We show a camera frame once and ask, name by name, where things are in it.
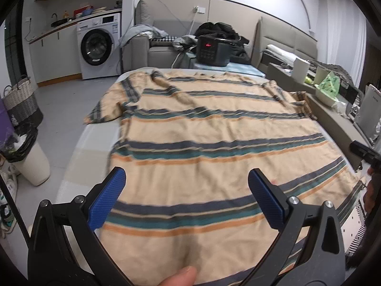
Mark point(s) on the white paper box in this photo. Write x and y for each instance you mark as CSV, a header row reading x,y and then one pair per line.
x,y
300,69

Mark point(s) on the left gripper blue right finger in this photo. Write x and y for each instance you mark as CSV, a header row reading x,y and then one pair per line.
x,y
271,200

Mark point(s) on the green plastic bag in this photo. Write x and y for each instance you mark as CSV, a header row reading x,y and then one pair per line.
x,y
330,86

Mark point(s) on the beige upholstered bed headboard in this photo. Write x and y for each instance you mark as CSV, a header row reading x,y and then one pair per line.
x,y
272,31

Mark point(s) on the black rice cooker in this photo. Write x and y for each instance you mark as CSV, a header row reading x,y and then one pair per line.
x,y
213,51

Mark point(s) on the black jacket pile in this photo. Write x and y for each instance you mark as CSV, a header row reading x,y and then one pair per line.
x,y
225,31

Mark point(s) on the white wall socket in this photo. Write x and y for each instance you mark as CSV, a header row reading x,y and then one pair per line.
x,y
199,10

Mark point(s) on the grey sofa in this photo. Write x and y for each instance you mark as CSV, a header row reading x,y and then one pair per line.
x,y
149,39

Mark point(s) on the kitchen counter cabinet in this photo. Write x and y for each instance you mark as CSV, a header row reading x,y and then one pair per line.
x,y
55,57

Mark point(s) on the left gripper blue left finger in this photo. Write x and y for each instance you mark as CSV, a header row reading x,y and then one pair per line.
x,y
103,196

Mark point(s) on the purple bag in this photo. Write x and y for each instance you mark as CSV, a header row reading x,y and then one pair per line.
x,y
6,127

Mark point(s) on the white washing machine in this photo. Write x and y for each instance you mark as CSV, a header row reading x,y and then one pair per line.
x,y
98,40

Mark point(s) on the white trash bin black bag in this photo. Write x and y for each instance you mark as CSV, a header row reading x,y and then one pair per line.
x,y
23,151

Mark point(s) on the grey bench cabinet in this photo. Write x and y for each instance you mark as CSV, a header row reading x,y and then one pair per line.
x,y
340,129

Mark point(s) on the person's left hand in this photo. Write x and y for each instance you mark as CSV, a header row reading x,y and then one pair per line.
x,y
184,277

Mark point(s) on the beige striped t-shirt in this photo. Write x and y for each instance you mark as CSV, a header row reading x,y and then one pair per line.
x,y
224,240

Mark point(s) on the person's right hand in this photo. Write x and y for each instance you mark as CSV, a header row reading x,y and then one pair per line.
x,y
373,188

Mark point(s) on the woven black white basket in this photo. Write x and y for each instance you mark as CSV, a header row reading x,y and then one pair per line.
x,y
21,104

